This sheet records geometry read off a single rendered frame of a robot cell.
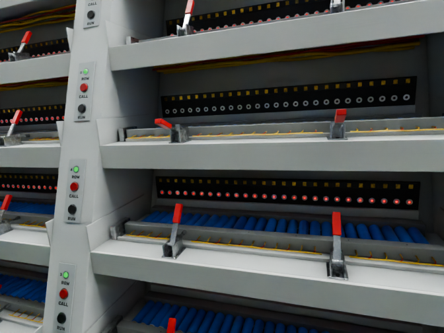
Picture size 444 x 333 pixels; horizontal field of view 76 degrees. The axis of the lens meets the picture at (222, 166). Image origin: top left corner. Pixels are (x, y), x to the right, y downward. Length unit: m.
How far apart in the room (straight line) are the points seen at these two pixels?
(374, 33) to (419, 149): 0.19
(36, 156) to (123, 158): 0.22
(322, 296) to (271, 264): 0.08
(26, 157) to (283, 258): 0.57
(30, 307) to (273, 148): 0.64
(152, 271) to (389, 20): 0.54
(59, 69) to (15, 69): 0.13
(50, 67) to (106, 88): 0.17
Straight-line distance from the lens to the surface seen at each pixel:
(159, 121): 0.46
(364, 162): 0.46
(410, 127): 0.52
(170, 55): 0.58
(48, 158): 0.69
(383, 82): 0.65
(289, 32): 0.52
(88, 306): 0.63
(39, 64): 0.78
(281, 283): 0.46
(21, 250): 0.73
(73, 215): 0.62
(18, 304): 0.85
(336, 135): 0.48
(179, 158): 0.50
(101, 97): 0.62
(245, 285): 0.47
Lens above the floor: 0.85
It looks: 6 degrees up
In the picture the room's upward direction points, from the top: 2 degrees clockwise
